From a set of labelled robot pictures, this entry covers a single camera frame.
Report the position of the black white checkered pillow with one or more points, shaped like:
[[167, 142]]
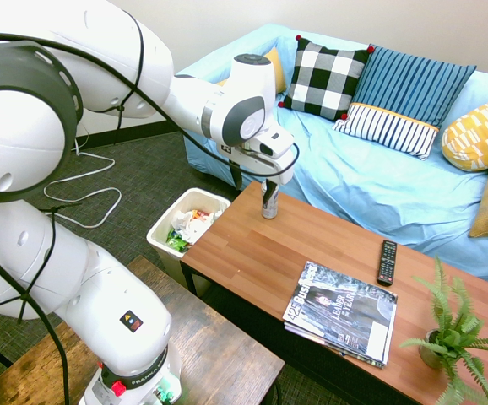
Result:
[[324, 80]]

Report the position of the dark rustic wooden table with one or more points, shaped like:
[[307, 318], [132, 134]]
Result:
[[227, 358]]

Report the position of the slim silver blue drink can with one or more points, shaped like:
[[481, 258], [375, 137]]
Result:
[[269, 208]]

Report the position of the green fern plant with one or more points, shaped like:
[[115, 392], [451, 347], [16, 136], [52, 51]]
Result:
[[455, 333]]

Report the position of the wooden coffee table black legs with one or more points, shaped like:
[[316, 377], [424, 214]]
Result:
[[269, 261]]

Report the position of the yellow white patterned pillow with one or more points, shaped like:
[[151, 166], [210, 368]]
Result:
[[480, 135]]

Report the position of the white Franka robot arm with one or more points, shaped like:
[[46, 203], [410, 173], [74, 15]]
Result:
[[100, 55]]

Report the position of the magazine under cover magazine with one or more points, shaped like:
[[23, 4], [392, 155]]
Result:
[[311, 335]]

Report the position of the sofa with light blue cover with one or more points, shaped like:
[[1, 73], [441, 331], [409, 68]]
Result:
[[354, 177]]

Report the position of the small grey plant pot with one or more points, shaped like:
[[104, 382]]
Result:
[[429, 354]]

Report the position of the blue striped pillow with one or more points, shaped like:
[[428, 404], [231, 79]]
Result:
[[404, 93]]

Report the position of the plain yellow pillow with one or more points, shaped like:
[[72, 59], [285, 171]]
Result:
[[278, 71]]

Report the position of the stack of magazines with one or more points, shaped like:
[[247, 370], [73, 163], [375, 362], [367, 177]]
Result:
[[341, 308]]

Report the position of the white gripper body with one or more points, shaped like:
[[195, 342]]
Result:
[[269, 169]]

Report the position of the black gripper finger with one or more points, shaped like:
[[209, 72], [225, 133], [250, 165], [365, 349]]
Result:
[[236, 175], [272, 189]]

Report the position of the black remote control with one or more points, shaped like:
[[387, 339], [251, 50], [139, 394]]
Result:
[[387, 261]]

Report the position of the green snack wrapper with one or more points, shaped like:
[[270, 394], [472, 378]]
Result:
[[176, 242]]

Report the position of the large white crumpled tissue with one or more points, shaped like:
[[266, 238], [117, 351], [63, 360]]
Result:
[[191, 228]]

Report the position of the white plastic trash bin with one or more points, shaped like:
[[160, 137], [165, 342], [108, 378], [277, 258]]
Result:
[[159, 230]]

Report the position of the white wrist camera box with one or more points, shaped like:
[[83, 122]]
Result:
[[275, 141]]

